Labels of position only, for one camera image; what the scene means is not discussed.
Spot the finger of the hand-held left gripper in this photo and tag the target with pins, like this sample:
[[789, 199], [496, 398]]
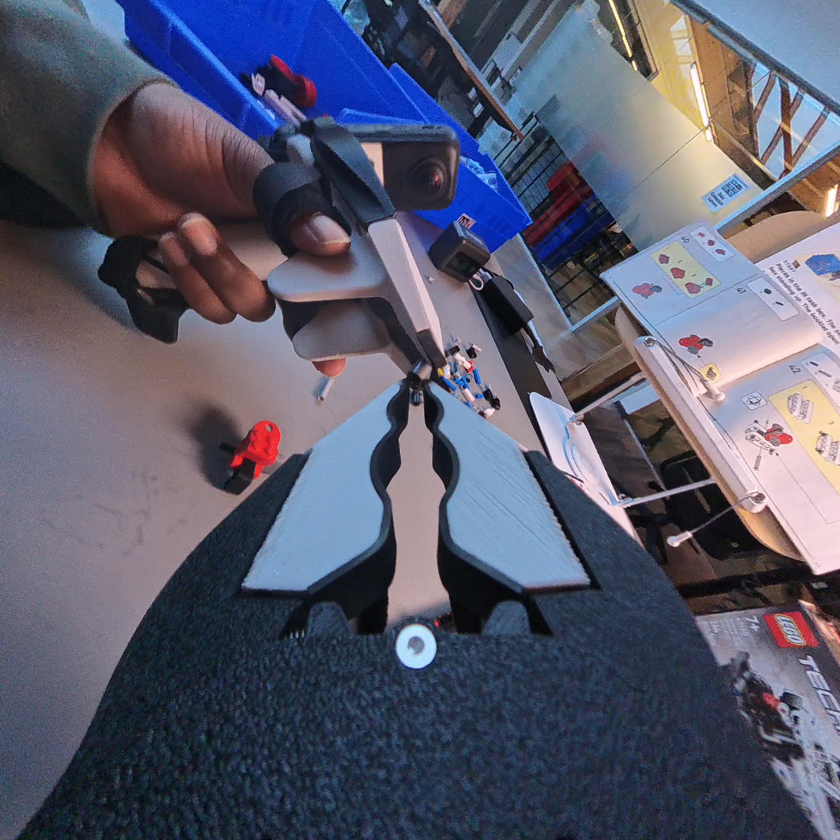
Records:
[[410, 295]]

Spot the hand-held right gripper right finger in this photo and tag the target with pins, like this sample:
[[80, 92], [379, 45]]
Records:
[[512, 519]]

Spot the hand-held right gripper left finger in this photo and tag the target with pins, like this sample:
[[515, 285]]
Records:
[[322, 519]]

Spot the red toy brick piece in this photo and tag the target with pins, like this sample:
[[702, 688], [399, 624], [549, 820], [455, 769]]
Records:
[[256, 449]]

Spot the pile of small toy bricks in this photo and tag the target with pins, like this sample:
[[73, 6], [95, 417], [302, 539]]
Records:
[[470, 378]]

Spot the grey desk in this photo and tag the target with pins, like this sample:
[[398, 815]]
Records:
[[79, 433]]

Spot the person's left hand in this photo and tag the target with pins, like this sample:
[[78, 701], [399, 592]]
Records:
[[171, 171]]

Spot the black device with green screen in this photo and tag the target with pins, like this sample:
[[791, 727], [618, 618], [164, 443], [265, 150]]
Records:
[[460, 250]]

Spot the white document stand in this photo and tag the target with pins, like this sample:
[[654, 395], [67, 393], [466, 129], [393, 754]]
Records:
[[578, 446]]

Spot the black power adapter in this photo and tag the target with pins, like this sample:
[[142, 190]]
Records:
[[509, 305]]

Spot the small grey pin piece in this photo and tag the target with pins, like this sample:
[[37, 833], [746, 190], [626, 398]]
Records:
[[322, 387]]

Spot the red black toy figure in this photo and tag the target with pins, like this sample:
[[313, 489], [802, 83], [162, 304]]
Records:
[[282, 82]]

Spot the stack of coloured crates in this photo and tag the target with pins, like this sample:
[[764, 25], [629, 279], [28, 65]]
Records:
[[571, 217]]

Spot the instruction booklet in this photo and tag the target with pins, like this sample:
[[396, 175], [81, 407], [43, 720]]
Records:
[[735, 355]]

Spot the toy set cardboard box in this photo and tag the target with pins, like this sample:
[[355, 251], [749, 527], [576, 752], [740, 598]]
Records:
[[788, 696]]

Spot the white wall sign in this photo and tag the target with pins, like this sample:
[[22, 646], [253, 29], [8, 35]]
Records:
[[729, 194]]

